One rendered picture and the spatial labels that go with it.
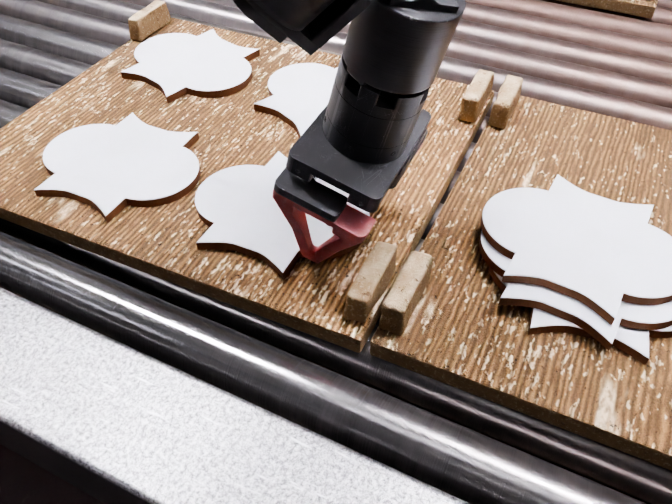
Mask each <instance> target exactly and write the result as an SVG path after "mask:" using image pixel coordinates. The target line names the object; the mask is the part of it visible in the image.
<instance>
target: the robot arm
mask: <svg viewBox="0 0 672 504"><path fill-rule="evenodd" d="M233 2H234V3H235V4H236V6H237V7H238V8H239V9H240V10H241V12H242V13H243V14H244V15H245V16H247V17H248V18H249V19H250V20H251V21H252V22H254V23H255V24H256V25H257V26H259V27H260V28H261V29H262V30H264V31H265V32H266V33H268V34H269V35H270V36H271V37H273V38H274V39H275V40H276V41H278V42H279V43H281V42H283V41H284V40H285V39H286V38H287V37H288V38H290V39H291V40H292V41H293V42H295V43H296V44H297V45H298V46H299V47H301V48H302V49H303V50H304V51H306V52H307V53H308V54H309V55H310V56H311V55H312V54H313V53H314V52H316V51H317V50H318V49H319V48H321V47H322V46H323V45H324V44H326V43H327V42H328V41H329V40H330V39H331V38H333V37H334V36H335V35H336V34H337V33H338V32H339V31H341V30H342V29H343V28H344V27H345V26H346V25H348V24H349V23H350V26H349V30H348V33H347V37H346V40H345V44H344V48H343V53H342V55H341V59H340V62H339V66H338V69H337V73H336V77H335V80H334V84H333V88H332V91H331V95H330V98H329V102H328V104H327V106H326V107H325V108H324V109H323V110H322V112H321V113H320V114H319V115H318V116H317V118H316V119H315V120H314V121H313V122H312V124H311V125H310V126H309V127H308V128H307V130H306V131H305V132H304V133H303V134H302V135H301V137H300V138H299V139H298V140H297V141H296V143H295V144H294V145H293V146H292V147H291V149H290V150H289V154H288V159H287V163H286V167H285V169H284V170H283V171H282V172H281V174H280V175H279V176H278V177H277V178H276V180H275V184H274V189H273V196H272V197H273V199H274V200H275V202H276V203H277V205H278V207H279V208H280V210H281V211H282V213H283V215H284V216H285V218H286V219H287V221H288V223H289V224H290V226H291V228H292V230H293V233H294V235H295V238H296V241H297V244H298V246H299V249H300V252H301V254H302V256H303V257H305V258H307V259H309V260H311V261H313V262H315V263H320V262H322V261H323V260H325V259H327V258H328V257H330V256H332V255H333V254H335V253H337V252H339V251H341V250H344V249H346V248H349V247H352V246H354V245H357V244H359V243H362V242H363V241H364V240H365V238H366V237H367V235H368V234H369V232H370V230H371V229H372V227H373V226H374V224H375V222H376V220H375V219H374V218H372V217H370V216H368V215H366V214H364V213H362V212H360V211H358V210H356V209H354V208H352V207H351V206H349V205H347V202H348V203H350V204H352V205H354V206H356V207H358V208H360V209H362V210H364V211H366V212H369V213H372V212H375V211H376V210H377V208H378V206H379V203H380V202H381V201H382V199H383V197H384V196H385V194H386V192H387V191H388V189H393V188H395V187H396V186H397V184H398V182H399V181H400V179H401V177H402V176H403V174H404V173H405V171H406V169H407V168H408V166H409V164H410V163H411V161H412V159H413V158H414V156H415V155H416V154H417V152H418V151H419V149H420V147H421V146H422V144H423V142H424V140H425V138H426V136H427V134H428V130H427V129H426V128H427V126H428V124H429V122H430V120H431V114H430V113H429V112H428V111H426V110H424V109H422V108H423V105H424V103H425V101H426V98H427V96H428V93H429V89H430V87H431V85H432V84H433V82H434V80H435V77H436V75H437V73H438V70H439V68H440V66H441V63H442V61H443V59H444V57H445V54H446V52H447V50H448V47H449V45H450V43H451V40H452V38H453V36H454V33H455V31H456V29H457V26H458V24H459V22H460V19H461V17H462V15H463V12H464V10H465V6H466V2H465V0H233ZM317 178H319V179H321V180H323V181H325V182H327V183H329V184H331V185H333V186H335V187H336V188H338V189H340V190H342V191H344V192H346V193H348V194H349V196H348V198H347V197H346V196H344V195H342V194H340V193H338V192H336V191H335V190H333V189H331V188H329V187H327V186H325V185H323V184H321V183H319V182H317V181H316V179H317ZM305 213H306V214H308V215H310V216H312V217H314V218H316V219H318V220H319V221H321V222H323V223H325V224H326V225H328V226H331V227H333V230H332V233H333V234H335V235H333V236H332V237H331V238H329V239H328V240H327V241H325V242H324V243H322V244H321V245H320V246H318V247H317V246H315V245H313V243H312V240H311V236H310V231H309V227H308V223H307V219H306V214H305Z"/></svg>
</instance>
